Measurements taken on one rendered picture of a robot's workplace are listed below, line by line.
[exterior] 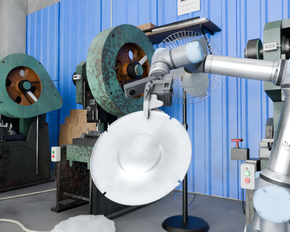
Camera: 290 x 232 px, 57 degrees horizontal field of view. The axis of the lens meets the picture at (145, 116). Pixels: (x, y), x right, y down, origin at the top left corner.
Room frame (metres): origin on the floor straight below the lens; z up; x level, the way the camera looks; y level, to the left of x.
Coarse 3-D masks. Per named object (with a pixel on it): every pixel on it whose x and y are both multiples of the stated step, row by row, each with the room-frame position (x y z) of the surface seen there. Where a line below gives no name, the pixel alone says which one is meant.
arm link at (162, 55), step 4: (160, 48) 1.02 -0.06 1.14; (164, 48) 1.02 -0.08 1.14; (156, 52) 1.01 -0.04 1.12; (160, 52) 1.00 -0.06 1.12; (164, 52) 0.98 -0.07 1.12; (168, 52) 0.97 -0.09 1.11; (156, 56) 0.99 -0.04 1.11; (160, 56) 0.98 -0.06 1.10; (164, 56) 0.97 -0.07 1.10; (168, 56) 0.97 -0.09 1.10; (152, 60) 1.00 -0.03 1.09; (156, 60) 0.97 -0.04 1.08; (160, 60) 0.96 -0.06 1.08; (164, 60) 0.96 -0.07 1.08; (168, 60) 0.97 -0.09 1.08; (168, 64) 0.97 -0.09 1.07; (172, 68) 0.99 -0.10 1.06
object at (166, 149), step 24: (120, 120) 0.83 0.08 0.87; (144, 120) 0.81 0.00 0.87; (96, 144) 0.80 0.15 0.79; (120, 144) 0.78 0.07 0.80; (144, 144) 0.75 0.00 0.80; (168, 144) 0.74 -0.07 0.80; (96, 168) 0.76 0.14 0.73; (120, 168) 0.74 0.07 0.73; (144, 168) 0.71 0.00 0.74; (168, 168) 0.70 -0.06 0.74; (120, 192) 0.70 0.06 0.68; (144, 192) 0.68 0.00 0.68; (168, 192) 0.66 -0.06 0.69
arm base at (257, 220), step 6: (258, 216) 0.97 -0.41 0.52; (252, 222) 1.00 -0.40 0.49; (258, 222) 0.97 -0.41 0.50; (264, 222) 0.95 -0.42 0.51; (270, 222) 0.93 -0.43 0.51; (288, 222) 0.93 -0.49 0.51; (252, 228) 0.98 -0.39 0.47; (258, 228) 0.97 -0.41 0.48; (264, 228) 0.94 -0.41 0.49; (270, 228) 0.93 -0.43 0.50; (276, 228) 0.92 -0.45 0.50; (282, 228) 0.92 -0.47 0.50; (288, 228) 0.93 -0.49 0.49
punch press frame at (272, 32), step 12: (276, 24) 1.63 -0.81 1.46; (288, 24) 1.63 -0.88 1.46; (264, 36) 1.64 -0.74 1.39; (276, 36) 1.60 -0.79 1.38; (288, 36) 1.81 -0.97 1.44; (276, 60) 1.60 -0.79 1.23; (264, 84) 1.64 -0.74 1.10; (276, 96) 1.75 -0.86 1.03; (276, 108) 1.88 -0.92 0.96; (276, 120) 1.88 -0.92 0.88; (264, 168) 1.54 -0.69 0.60
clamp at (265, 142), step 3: (273, 132) 1.73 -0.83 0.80; (273, 135) 1.73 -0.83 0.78; (273, 138) 1.72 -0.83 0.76; (261, 141) 1.76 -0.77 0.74; (264, 141) 1.75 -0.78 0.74; (267, 141) 1.74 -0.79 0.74; (270, 141) 1.73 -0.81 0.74; (258, 144) 1.76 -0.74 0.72; (261, 144) 1.75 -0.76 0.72; (264, 144) 1.74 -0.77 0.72; (267, 144) 1.73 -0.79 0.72
